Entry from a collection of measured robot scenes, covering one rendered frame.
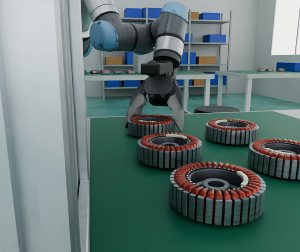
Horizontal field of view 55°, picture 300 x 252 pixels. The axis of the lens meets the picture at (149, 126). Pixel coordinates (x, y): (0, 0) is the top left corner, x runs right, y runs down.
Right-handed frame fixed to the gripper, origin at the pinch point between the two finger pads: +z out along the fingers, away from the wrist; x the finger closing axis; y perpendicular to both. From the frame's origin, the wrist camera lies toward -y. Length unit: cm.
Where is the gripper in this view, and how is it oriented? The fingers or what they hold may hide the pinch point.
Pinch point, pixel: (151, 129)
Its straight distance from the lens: 68.8
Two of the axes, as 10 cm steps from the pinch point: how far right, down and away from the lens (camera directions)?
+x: -9.4, -0.8, 3.4
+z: -1.7, 9.5, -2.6
